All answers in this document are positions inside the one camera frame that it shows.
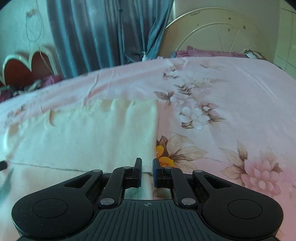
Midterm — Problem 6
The pile of clothes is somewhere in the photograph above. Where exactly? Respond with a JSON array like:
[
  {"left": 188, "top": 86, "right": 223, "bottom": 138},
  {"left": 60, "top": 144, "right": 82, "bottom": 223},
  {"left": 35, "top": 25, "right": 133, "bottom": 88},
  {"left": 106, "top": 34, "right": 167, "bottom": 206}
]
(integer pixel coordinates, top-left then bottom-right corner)
[{"left": 1, "top": 75, "right": 63, "bottom": 102}]

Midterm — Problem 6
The red heart-shaped headboard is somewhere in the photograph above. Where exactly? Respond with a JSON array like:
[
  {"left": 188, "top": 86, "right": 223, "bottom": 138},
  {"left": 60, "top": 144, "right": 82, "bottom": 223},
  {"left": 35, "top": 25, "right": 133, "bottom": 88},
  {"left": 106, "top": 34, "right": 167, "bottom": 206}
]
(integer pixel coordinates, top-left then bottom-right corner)
[{"left": 1, "top": 46, "right": 60, "bottom": 88}]

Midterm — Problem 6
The white lotion bottle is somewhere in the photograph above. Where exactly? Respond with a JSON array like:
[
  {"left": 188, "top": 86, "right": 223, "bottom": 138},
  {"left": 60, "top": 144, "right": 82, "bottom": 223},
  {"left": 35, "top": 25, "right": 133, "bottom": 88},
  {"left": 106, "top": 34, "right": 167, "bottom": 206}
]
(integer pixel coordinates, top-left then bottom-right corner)
[{"left": 142, "top": 52, "right": 149, "bottom": 61}]

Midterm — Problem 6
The patterned small pillow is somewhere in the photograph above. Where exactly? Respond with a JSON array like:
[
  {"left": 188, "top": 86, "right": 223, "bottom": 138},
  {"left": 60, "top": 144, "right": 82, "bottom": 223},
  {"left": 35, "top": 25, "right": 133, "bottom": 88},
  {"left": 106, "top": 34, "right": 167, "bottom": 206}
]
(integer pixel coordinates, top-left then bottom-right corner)
[{"left": 244, "top": 50, "right": 265, "bottom": 60}]

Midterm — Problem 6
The blue curtain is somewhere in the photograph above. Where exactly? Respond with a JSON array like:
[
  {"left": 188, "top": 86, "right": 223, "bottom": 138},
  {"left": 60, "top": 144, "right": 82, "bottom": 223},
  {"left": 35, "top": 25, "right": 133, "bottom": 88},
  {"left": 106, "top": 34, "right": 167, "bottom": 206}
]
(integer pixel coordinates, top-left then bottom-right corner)
[{"left": 47, "top": 1, "right": 173, "bottom": 78}]

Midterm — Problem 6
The cream white knit sweater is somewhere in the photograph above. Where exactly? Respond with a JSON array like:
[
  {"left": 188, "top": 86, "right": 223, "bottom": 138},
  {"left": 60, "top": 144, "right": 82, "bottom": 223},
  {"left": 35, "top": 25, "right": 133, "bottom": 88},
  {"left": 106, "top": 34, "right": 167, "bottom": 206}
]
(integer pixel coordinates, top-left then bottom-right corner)
[{"left": 1, "top": 99, "right": 158, "bottom": 202}]

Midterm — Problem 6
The hanging white cable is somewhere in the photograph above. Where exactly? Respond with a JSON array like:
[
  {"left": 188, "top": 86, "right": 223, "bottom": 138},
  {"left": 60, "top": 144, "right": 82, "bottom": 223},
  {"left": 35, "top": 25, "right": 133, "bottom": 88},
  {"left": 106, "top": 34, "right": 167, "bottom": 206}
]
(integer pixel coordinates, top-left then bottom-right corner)
[{"left": 24, "top": 0, "right": 45, "bottom": 43}]

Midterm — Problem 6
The cream round headboard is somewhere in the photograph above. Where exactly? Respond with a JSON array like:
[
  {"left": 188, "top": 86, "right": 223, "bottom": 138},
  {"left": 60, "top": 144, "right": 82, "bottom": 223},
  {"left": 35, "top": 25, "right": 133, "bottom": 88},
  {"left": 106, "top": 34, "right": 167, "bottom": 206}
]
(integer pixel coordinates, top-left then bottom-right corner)
[{"left": 158, "top": 8, "right": 274, "bottom": 61}]

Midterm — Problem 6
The pink floral bed sheet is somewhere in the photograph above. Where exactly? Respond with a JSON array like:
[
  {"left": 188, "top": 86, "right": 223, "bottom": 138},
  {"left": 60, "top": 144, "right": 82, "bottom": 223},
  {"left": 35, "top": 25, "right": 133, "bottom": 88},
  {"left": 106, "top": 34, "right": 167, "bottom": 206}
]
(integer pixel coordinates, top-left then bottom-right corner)
[{"left": 1, "top": 57, "right": 295, "bottom": 240}]

